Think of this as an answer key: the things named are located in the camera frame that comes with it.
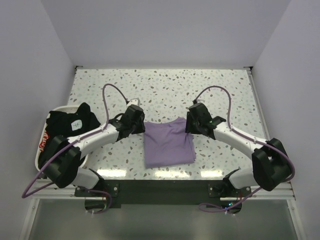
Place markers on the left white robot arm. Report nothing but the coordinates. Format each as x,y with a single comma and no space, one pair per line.
61,163

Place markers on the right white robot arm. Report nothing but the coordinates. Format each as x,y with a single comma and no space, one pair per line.
270,164

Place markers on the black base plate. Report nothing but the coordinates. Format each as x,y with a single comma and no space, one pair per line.
169,192

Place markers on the purple t-shirt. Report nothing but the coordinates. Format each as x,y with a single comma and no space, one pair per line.
167,144

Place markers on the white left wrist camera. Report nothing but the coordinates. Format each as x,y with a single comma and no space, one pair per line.
134,101

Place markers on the aluminium rail frame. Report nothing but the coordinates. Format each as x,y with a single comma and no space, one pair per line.
165,95

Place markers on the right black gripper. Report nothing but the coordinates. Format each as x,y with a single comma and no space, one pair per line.
190,122

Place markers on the black clothes in basket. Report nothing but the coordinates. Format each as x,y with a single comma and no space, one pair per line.
68,121

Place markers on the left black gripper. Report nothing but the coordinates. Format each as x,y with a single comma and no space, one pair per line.
139,122

